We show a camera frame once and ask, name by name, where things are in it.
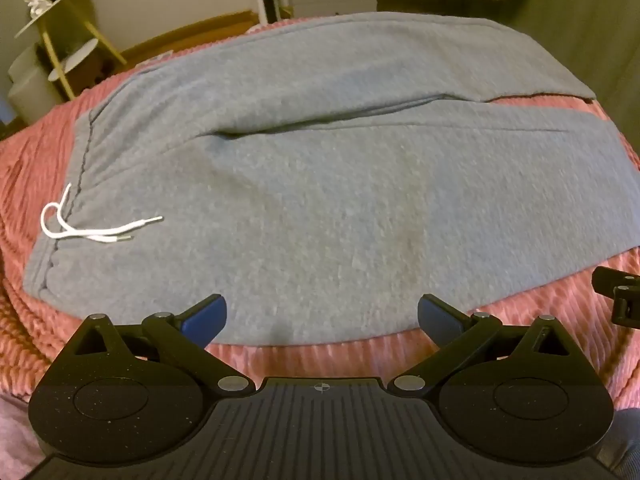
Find pink ribbed blanket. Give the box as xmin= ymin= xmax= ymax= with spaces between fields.
xmin=0 ymin=12 xmax=640 ymax=411

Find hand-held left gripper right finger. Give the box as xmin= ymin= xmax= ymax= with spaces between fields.
xmin=390 ymin=294 xmax=593 ymax=397

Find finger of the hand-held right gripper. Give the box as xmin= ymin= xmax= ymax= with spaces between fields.
xmin=592 ymin=266 xmax=640 ymax=331

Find round side table yellow legs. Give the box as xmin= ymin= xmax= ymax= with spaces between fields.
xmin=12 ymin=0 xmax=128 ymax=101

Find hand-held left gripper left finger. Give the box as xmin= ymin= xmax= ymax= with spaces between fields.
xmin=52 ymin=294 xmax=256 ymax=397

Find grey pants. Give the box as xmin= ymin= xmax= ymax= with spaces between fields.
xmin=25 ymin=10 xmax=640 ymax=348

